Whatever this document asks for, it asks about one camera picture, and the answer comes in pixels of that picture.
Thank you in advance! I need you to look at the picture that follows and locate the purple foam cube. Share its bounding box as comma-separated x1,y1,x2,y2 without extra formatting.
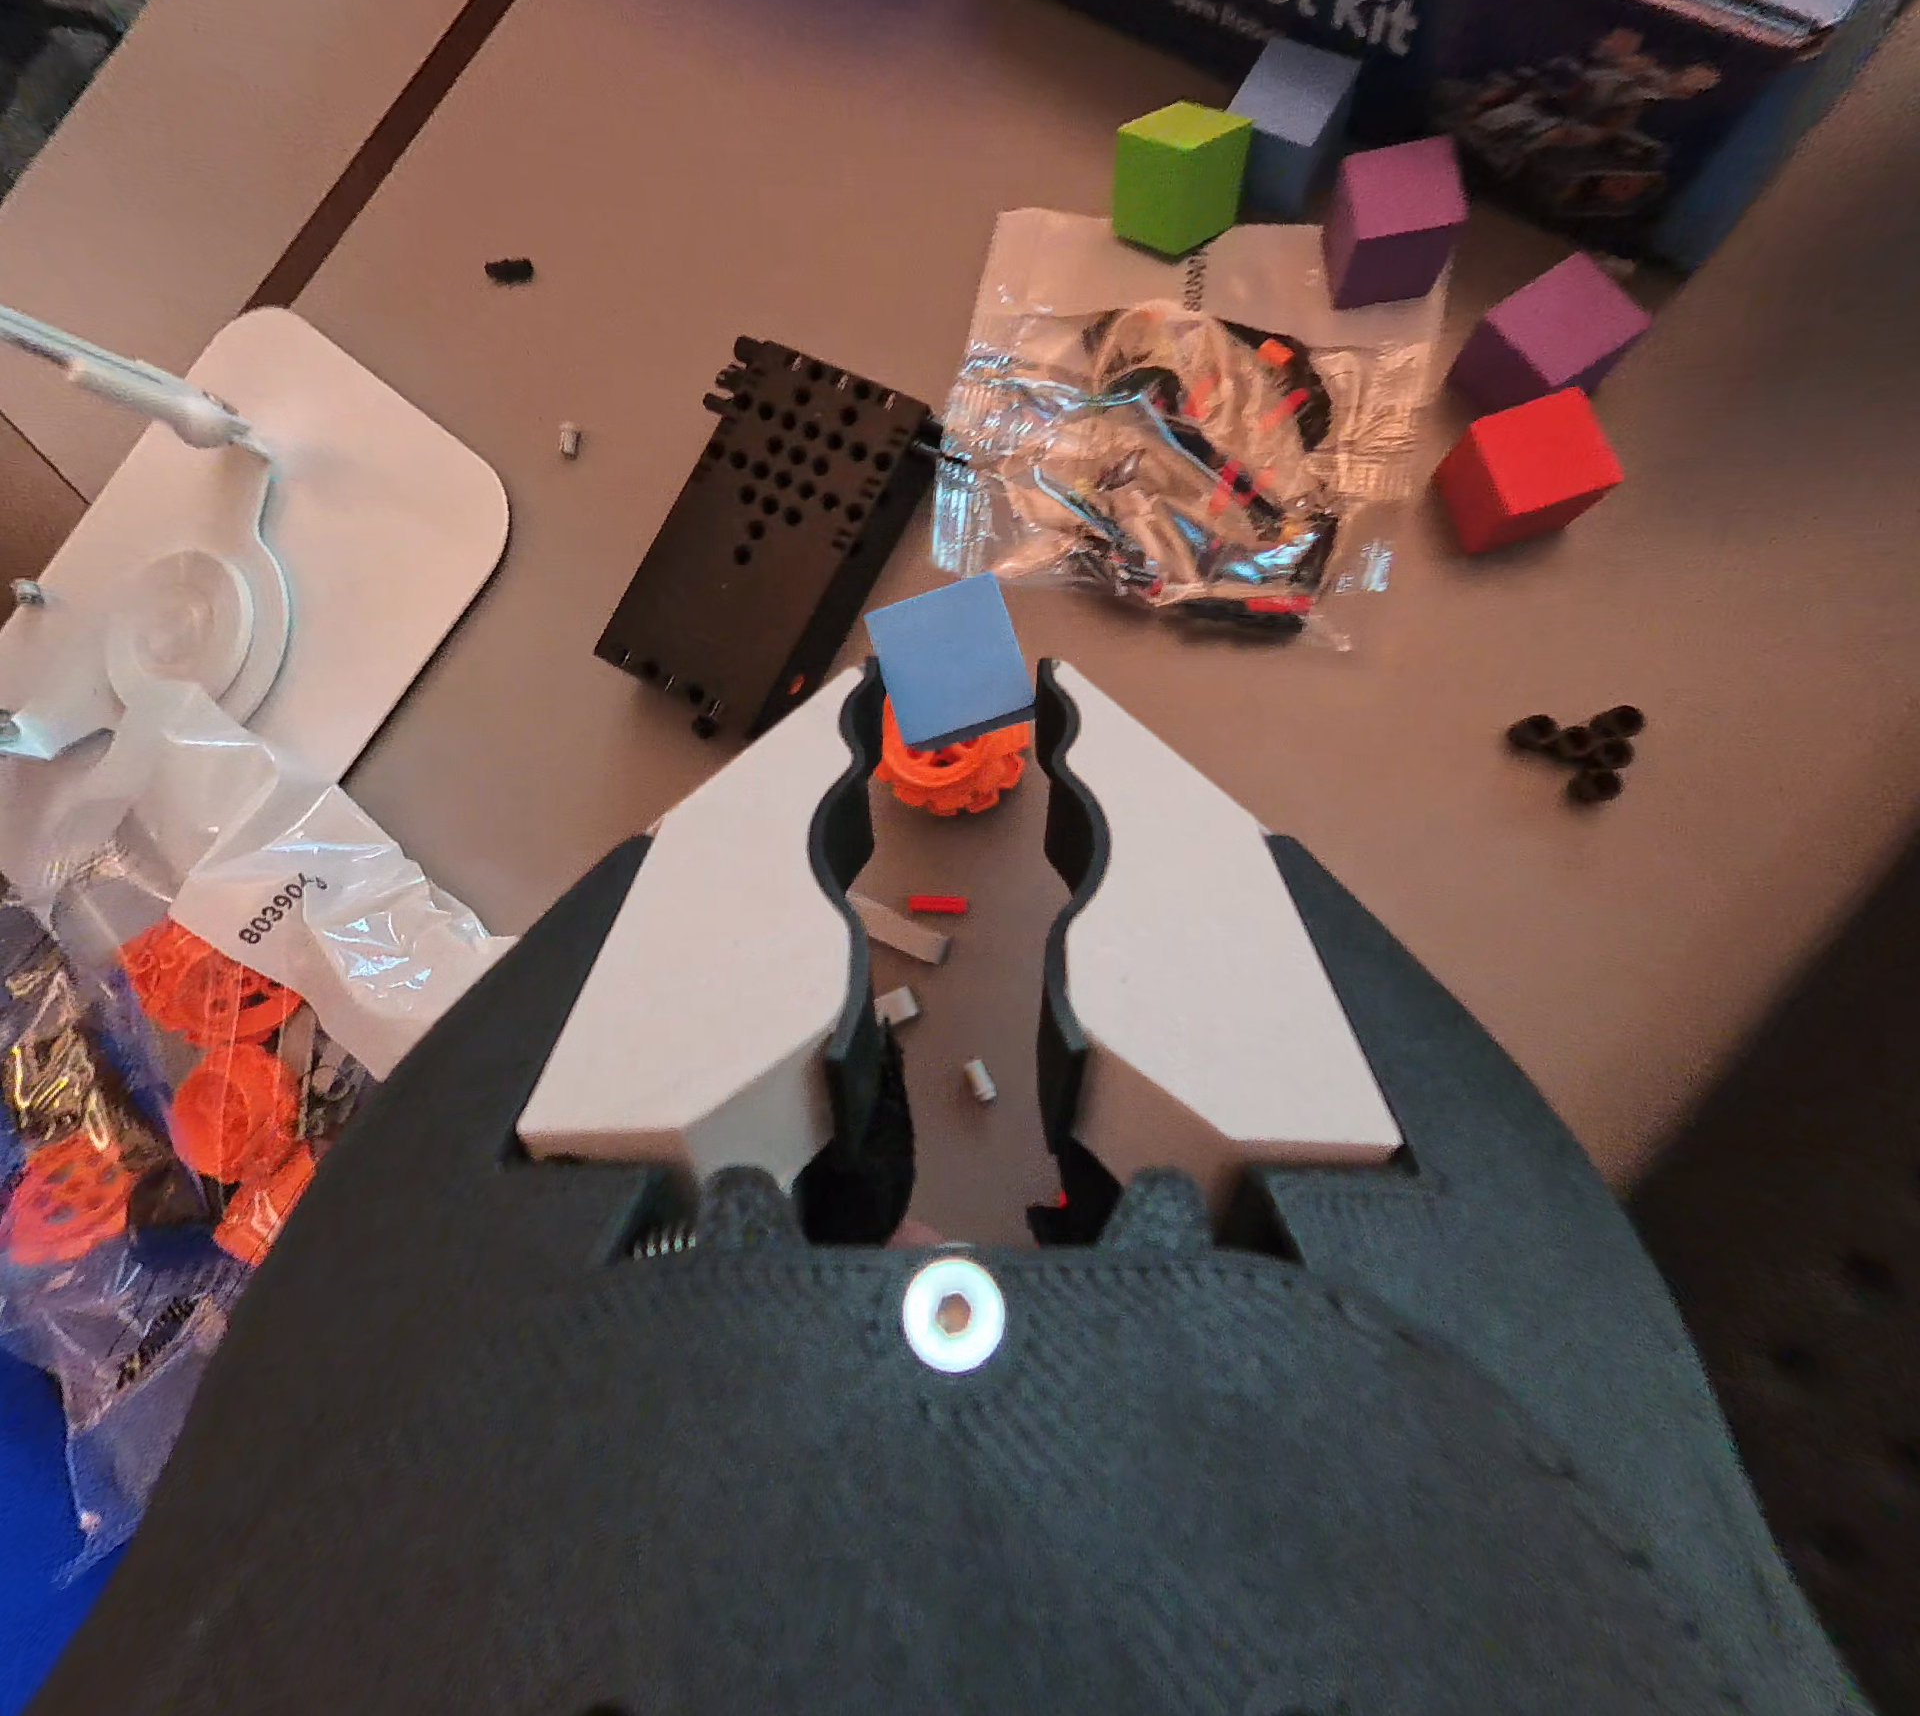
1323,138,1470,311
1447,251,1652,413

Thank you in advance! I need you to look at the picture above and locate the dark perforated panel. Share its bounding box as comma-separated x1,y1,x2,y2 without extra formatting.
1626,846,1920,1716

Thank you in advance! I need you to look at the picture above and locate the small clear bag of parts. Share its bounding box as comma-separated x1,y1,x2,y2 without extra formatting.
931,207,1450,653

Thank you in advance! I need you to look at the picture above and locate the blue foam cube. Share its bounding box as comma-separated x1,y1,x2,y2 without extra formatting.
1226,35,1365,217
864,571,1041,746

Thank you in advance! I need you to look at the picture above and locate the orange gear stack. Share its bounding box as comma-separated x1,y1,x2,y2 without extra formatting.
893,748,1041,817

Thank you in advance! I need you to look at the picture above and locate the dark T-shaped connector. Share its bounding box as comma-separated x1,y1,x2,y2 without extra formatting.
1506,701,1648,805

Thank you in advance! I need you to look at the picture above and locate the clear bag of orange gears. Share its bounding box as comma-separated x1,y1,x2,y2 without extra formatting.
0,898,379,1583

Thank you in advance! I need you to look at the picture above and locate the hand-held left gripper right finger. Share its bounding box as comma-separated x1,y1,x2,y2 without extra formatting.
1030,661,1408,1173

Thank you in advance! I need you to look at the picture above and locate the black perforated control box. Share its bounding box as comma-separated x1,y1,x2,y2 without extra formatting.
594,335,944,740

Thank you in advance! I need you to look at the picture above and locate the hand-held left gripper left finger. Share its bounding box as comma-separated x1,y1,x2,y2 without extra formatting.
514,661,888,1173

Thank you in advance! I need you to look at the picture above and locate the white plastic pouch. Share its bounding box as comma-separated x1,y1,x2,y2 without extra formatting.
0,679,520,1087

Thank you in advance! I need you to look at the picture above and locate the green foam cube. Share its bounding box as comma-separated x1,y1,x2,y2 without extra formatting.
1112,101,1255,256

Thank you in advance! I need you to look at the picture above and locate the red foam cube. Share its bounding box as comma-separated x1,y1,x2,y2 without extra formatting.
1432,388,1626,555

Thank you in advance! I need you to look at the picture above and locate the white metal stand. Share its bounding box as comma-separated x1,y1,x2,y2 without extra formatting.
0,306,513,847

